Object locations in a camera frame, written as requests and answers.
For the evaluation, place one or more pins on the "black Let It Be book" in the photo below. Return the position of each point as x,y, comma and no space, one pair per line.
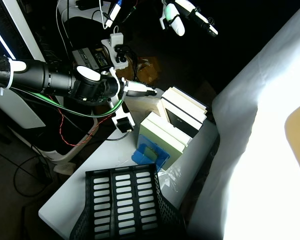
182,122

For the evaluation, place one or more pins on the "silver power supply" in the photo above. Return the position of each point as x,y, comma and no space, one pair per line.
83,57

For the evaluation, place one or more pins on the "black power supply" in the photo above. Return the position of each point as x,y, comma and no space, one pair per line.
101,61

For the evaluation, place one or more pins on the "white usb plug blue tip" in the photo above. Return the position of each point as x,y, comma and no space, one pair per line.
115,11

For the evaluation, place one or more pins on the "blue metal bookend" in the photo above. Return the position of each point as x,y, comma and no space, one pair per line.
140,157

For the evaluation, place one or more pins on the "white power strip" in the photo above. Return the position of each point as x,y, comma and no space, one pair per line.
121,65

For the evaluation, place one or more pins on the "white cabinet with light strip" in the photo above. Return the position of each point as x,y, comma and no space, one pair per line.
27,37

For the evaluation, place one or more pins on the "white backdrop cloth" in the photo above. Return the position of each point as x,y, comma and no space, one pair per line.
240,125

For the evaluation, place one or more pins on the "white Fashion India book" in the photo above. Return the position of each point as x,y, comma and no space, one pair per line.
185,102

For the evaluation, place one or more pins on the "crumpled brown packaging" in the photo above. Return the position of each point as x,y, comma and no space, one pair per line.
150,72

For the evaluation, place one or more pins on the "white bin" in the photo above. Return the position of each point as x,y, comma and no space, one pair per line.
65,156

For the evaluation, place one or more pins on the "cream spine book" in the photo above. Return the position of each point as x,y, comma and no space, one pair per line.
190,98

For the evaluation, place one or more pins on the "white charger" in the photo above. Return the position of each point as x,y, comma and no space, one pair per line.
116,38

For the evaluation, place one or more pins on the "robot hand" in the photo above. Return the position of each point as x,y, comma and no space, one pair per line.
172,15
137,87

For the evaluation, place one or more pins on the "black plastic file rack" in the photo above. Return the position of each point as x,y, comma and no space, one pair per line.
113,200

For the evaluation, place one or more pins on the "beige book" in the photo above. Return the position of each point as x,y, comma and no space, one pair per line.
142,106

